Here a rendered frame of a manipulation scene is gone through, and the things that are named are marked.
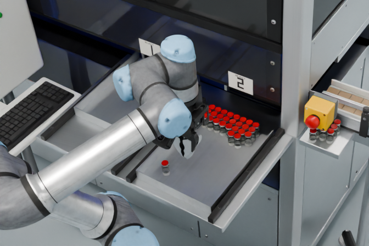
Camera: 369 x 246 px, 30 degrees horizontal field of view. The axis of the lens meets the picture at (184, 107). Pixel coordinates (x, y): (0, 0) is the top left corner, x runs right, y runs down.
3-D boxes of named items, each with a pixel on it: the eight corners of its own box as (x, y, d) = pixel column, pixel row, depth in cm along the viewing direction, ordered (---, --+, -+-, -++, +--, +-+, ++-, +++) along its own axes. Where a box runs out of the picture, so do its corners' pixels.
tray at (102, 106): (138, 57, 243) (137, 49, 240) (200, 80, 231) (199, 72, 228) (75, 115, 223) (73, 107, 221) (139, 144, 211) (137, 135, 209)
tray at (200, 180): (201, 109, 220) (201, 101, 218) (273, 138, 208) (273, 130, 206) (137, 178, 201) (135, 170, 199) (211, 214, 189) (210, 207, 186)
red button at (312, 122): (309, 119, 199) (310, 109, 197) (322, 124, 198) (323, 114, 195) (303, 127, 197) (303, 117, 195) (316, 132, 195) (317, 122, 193)
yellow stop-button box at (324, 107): (314, 108, 205) (315, 90, 200) (336, 117, 202) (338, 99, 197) (302, 124, 201) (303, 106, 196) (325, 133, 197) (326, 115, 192)
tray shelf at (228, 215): (128, 57, 246) (127, 52, 245) (305, 125, 214) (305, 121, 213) (35, 140, 219) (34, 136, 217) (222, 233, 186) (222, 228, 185)
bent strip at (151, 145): (162, 129, 215) (160, 116, 211) (169, 133, 214) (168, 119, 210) (134, 158, 207) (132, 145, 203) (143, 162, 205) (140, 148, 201)
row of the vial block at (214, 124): (203, 122, 216) (202, 111, 212) (253, 143, 207) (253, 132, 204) (200, 126, 214) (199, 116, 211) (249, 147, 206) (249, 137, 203)
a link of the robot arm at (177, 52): (150, 40, 155) (183, 27, 157) (156, 77, 162) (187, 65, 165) (167, 59, 150) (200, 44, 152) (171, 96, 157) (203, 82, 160)
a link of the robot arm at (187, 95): (185, 94, 157) (156, 82, 161) (186, 109, 160) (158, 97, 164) (203, 76, 161) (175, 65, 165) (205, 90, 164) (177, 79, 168)
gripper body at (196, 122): (210, 123, 173) (207, 87, 165) (190, 144, 168) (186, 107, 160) (185, 112, 177) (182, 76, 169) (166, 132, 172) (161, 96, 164)
